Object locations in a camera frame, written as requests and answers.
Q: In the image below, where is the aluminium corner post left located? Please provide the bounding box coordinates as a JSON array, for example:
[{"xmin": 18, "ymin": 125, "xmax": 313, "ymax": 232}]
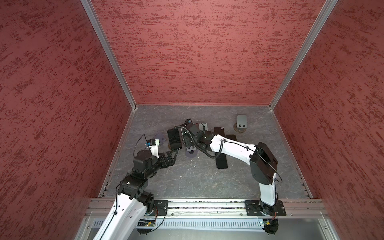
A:
[{"xmin": 81, "ymin": 0, "xmax": 137, "ymax": 111}]

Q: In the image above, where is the grey metal phone stand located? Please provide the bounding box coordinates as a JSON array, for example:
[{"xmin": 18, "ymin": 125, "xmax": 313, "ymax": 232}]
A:
[{"xmin": 199, "ymin": 123, "xmax": 208, "ymax": 132}]

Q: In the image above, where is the right circuit board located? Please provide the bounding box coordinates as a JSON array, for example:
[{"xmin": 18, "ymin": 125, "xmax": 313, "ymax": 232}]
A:
[{"xmin": 263, "ymin": 219, "xmax": 279, "ymax": 235}]

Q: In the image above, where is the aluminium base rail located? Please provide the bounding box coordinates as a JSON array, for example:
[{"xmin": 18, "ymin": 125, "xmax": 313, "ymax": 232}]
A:
[{"xmin": 80, "ymin": 197, "xmax": 331, "ymax": 232}]

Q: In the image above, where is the grey stand wooden base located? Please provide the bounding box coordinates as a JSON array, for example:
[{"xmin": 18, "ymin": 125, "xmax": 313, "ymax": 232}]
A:
[{"xmin": 234, "ymin": 115, "xmax": 247, "ymax": 133}]

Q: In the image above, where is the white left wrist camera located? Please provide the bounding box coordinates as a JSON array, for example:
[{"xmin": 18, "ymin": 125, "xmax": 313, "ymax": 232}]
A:
[{"xmin": 147, "ymin": 139, "xmax": 160, "ymax": 158}]

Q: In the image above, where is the aluminium corner post right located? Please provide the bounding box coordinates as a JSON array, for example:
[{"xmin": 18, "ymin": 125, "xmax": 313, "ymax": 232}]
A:
[{"xmin": 269, "ymin": 0, "xmax": 338, "ymax": 112}]

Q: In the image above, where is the aluminium corner post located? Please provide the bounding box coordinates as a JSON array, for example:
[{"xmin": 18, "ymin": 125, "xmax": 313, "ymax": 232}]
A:
[
  {"xmin": 269, "ymin": 0, "xmax": 338, "ymax": 112},
  {"xmin": 81, "ymin": 0, "xmax": 137, "ymax": 111}
]

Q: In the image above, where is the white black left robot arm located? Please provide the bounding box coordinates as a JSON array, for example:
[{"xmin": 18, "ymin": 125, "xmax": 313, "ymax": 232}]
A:
[{"xmin": 94, "ymin": 150, "xmax": 178, "ymax": 240}]

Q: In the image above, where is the green-edged black phone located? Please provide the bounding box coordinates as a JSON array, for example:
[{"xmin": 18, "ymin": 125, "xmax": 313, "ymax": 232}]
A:
[{"xmin": 226, "ymin": 135, "xmax": 237, "ymax": 142}]

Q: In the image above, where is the dark phone with sticker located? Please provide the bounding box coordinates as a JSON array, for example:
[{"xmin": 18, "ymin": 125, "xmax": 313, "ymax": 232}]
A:
[{"xmin": 214, "ymin": 127, "xmax": 226, "ymax": 137}]

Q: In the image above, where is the left circuit board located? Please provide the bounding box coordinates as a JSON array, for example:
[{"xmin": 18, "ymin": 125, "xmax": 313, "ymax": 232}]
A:
[{"xmin": 137, "ymin": 219, "xmax": 157, "ymax": 228}]

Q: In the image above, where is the circuit board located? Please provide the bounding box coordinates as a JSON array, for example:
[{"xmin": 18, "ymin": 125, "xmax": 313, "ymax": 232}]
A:
[
  {"xmin": 263, "ymin": 219, "xmax": 279, "ymax": 235},
  {"xmin": 137, "ymin": 219, "xmax": 157, "ymax": 228}
]

